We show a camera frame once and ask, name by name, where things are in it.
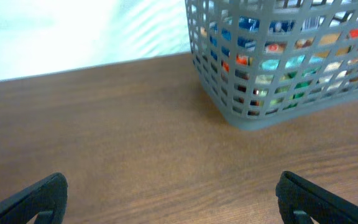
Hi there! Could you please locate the Kleenex tissue multipack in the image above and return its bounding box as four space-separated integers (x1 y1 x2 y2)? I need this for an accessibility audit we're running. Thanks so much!
199 15 326 74

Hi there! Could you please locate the teal tissue pocket pack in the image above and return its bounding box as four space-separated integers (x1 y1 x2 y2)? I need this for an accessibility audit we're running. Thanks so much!
260 55 324 81

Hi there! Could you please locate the green lid glass jar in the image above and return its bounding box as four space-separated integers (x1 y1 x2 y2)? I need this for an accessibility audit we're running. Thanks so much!
269 80 312 110

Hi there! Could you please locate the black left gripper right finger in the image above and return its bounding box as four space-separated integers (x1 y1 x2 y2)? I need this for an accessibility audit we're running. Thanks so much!
275 171 358 224

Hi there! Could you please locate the grey plastic lattice basket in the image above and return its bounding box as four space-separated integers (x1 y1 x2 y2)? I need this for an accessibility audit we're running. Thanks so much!
185 0 358 129

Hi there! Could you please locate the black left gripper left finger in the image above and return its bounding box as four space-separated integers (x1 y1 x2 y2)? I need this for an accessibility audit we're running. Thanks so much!
0 172 68 223

